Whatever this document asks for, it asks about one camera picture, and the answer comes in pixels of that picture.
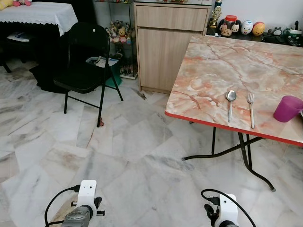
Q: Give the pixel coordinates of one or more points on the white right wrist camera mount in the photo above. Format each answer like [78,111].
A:
[226,208]

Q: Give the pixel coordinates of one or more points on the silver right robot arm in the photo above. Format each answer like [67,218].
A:
[228,225]

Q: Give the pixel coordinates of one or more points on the light wooden cabinet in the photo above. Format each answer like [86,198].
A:
[165,52]

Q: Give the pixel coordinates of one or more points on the white round plush toy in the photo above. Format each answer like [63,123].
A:
[246,27]

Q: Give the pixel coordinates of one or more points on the yellow bear plush toy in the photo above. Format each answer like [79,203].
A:
[123,34]

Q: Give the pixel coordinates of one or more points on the green white mug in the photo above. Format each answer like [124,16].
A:
[294,34]

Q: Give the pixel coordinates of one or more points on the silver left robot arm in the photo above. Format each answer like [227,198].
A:
[78,217]

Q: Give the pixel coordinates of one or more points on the silver metal spoon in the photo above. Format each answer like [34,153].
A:
[231,96]

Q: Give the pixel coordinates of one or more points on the red lidded jar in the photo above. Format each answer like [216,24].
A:
[230,21]

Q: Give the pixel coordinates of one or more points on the purple plastic cup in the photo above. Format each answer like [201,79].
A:
[286,109]

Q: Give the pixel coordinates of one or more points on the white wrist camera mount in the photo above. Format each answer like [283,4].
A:
[87,191]
[226,208]

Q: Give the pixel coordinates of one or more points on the green bag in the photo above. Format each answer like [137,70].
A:
[114,76]

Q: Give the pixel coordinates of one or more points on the small grey figurine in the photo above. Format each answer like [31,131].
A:
[274,32]

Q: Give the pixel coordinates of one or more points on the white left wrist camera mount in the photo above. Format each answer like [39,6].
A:
[87,191]

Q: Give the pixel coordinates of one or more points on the black folding chair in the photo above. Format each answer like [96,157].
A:
[90,42]

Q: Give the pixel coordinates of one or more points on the pink plush toy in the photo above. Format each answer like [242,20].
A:
[21,2]

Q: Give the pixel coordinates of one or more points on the silver metal fork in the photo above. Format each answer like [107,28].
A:
[251,111]

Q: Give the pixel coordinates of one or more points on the glass display shelf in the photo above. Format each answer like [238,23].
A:
[130,14]

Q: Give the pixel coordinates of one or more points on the white lace tablecloth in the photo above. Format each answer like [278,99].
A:
[38,13]

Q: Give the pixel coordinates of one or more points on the black bag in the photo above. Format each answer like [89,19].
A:
[45,78]

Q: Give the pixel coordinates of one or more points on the gold trophy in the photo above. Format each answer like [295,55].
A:
[215,16]

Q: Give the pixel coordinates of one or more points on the yellow orange plush toy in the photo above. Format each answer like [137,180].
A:
[258,28]

